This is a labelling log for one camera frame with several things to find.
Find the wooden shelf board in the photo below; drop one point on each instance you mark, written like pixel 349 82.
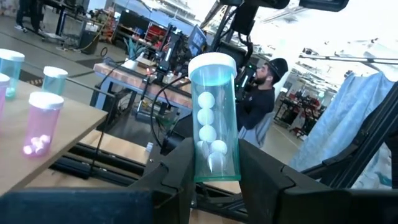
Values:
pixel 77 121

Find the person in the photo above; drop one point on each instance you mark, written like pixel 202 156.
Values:
pixel 28 15
pixel 258 105

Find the red storage shelf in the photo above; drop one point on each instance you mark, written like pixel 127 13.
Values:
pixel 155 32

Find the light blue cloth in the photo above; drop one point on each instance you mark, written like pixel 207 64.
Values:
pixel 342 124

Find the purple medicine bottle white cap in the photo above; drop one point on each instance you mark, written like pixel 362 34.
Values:
pixel 2 93
pixel 42 124

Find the dark screen with blue display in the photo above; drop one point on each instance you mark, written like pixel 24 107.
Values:
pixel 196 40

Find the wooden top workbench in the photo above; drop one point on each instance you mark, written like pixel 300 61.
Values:
pixel 174 96

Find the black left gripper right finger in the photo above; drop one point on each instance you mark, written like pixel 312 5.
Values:
pixel 267 193

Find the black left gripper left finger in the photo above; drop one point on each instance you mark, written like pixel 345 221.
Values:
pixel 174 186

